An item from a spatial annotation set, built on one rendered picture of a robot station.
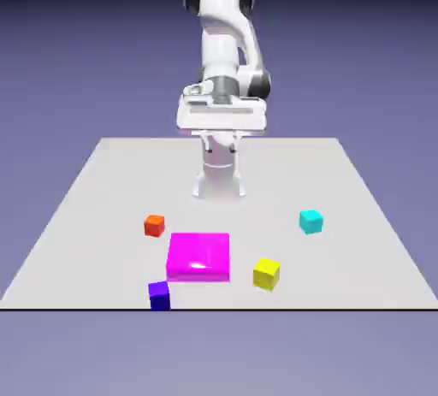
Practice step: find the small yellow cube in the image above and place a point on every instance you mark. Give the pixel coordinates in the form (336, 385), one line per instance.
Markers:
(266, 274)

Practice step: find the small purple cube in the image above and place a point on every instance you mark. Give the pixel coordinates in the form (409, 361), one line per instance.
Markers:
(159, 296)

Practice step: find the large magenta box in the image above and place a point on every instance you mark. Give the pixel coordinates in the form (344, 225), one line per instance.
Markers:
(198, 256)

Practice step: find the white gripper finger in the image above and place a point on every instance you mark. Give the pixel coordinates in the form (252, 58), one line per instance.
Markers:
(208, 144)
(233, 144)

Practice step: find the small orange cube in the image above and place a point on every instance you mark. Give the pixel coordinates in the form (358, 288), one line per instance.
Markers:
(154, 226)

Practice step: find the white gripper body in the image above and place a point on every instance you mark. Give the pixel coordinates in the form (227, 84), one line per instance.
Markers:
(221, 119)

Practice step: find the small cyan cube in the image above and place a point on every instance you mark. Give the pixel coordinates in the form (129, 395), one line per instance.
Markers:
(310, 222)

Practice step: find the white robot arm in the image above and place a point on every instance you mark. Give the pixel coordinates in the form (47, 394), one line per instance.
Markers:
(220, 13)

